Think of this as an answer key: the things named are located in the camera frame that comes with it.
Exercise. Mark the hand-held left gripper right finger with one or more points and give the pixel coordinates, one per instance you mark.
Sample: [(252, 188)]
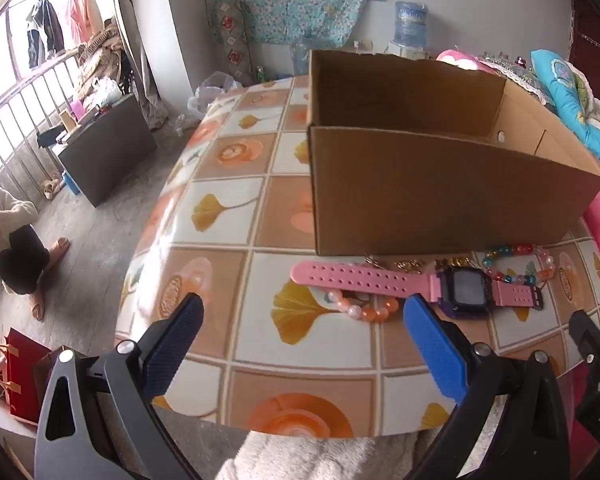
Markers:
[(435, 355)]

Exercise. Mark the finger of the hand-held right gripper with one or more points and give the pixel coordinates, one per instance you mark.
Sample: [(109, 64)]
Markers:
[(587, 340)]

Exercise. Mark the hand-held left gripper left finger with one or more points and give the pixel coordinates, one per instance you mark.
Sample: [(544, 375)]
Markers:
[(175, 345)]

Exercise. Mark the gold butterfly earring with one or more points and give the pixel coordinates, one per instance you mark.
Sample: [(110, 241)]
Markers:
[(407, 264)]

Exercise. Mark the brown cardboard box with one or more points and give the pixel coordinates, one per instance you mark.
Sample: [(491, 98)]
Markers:
[(430, 195)]

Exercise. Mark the white fleece garment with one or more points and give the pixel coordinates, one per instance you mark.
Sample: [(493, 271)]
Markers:
[(330, 455)]

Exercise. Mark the red gift bag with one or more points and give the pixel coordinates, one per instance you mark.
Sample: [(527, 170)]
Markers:
[(22, 375)]

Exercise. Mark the dark cabinet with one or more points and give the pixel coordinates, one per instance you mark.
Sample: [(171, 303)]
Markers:
[(110, 150)]

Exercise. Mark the blue patterned quilt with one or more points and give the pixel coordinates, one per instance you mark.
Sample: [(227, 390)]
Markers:
[(560, 85)]

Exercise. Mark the white plastic bag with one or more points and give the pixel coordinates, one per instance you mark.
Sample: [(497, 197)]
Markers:
[(215, 90)]

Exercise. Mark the lace trimmed patterned pillow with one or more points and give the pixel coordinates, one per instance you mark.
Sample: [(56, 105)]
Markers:
[(520, 77)]

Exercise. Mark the metal balcony railing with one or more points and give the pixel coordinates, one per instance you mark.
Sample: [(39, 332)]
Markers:
[(25, 105)]

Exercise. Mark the pile of cloth items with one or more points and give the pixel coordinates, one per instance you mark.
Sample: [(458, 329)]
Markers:
[(102, 55)]

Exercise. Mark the dark brown door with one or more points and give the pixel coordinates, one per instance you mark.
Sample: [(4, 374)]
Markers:
[(592, 40)]

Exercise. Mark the white water dispenser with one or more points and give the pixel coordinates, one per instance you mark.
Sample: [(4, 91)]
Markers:
[(405, 52)]

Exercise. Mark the folded patterned cushion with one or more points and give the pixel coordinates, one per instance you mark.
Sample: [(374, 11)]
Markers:
[(232, 40)]

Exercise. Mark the clear plastic water jug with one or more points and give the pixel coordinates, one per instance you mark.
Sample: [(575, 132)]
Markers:
[(301, 57)]

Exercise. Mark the blue water jug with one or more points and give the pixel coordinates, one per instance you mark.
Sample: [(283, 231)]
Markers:
[(410, 25)]

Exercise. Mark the dark hanging jacket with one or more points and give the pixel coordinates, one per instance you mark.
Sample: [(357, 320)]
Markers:
[(45, 30)]

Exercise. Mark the pink hanging garment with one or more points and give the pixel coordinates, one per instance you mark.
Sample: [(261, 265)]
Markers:
[(82, 10)]

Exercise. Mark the white wall socket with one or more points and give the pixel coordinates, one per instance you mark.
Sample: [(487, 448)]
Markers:
[(364, 45)]

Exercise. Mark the teal floral wall cloth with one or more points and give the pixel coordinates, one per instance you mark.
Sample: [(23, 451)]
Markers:
[(290, 0)]

